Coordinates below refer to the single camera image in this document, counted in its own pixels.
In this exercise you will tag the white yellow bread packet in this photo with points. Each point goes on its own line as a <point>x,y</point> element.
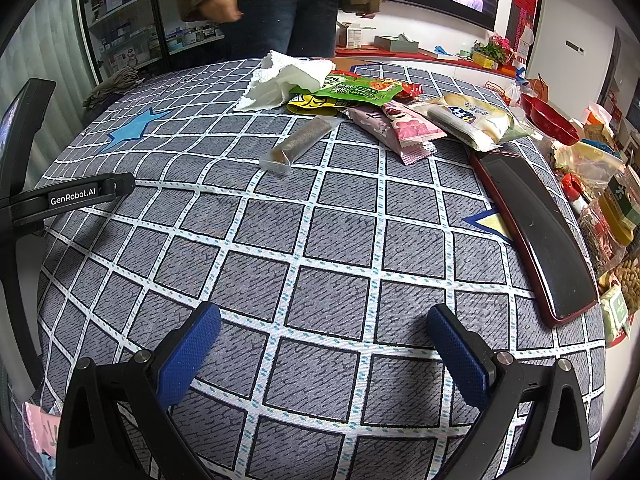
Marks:
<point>472,117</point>

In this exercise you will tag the small white box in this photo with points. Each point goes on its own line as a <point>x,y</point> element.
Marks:
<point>355,35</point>

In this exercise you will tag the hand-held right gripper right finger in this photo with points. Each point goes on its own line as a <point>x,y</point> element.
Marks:
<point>457,352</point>

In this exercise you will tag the red plate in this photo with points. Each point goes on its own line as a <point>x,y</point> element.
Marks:
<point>550,117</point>

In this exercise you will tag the green tissue box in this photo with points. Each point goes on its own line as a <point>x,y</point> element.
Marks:
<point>395,43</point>

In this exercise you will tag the bag of nuts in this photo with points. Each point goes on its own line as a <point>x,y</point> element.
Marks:
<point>627,272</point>

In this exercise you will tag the green square packet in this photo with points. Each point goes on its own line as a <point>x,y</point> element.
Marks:
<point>616,310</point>

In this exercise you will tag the green snack packet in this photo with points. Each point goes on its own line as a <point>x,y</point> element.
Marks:
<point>357,91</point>

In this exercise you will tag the red cap bottle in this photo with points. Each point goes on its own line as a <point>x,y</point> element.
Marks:
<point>574,190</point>

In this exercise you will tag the red wall decoration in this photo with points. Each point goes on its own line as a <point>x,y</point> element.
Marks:
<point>526,0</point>

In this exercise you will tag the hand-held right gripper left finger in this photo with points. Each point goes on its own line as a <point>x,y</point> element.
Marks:
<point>192,350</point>

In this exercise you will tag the pink potted flowers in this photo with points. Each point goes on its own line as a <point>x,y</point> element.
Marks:
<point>495,49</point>

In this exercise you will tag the grey crumpled cloth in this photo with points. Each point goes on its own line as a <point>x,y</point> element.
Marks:
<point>112,85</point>

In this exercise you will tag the red low cabinet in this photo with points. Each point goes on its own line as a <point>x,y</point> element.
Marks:
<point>425,55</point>

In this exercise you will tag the light blue packet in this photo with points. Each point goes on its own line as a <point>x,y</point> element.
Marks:
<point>48,466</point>

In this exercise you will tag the grey checked tablecloth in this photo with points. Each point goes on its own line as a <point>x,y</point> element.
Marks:
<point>325,240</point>

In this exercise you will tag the brown snack bar clear wrapper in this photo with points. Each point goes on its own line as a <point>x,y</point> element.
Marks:
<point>302,141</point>

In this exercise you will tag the red snack packet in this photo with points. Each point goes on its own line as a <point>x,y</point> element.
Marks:
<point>411,91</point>

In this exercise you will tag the mauve snack packet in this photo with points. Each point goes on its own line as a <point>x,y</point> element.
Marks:
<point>372,127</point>

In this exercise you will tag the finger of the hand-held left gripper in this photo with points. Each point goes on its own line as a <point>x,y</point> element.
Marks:
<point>121,183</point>

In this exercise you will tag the black glass display cabinet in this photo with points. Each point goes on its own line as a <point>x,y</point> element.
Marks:
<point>125,10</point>

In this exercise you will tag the white crumpled tissue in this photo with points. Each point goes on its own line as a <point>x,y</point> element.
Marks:
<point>280,80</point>

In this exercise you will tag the white green ceramic bowl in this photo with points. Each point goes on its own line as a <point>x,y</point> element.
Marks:
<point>622,195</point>

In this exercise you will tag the yellow snack packet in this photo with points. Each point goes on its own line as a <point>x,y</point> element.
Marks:
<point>310,104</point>

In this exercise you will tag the pink strawberry snack packet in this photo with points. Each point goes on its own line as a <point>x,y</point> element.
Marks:
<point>412,135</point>

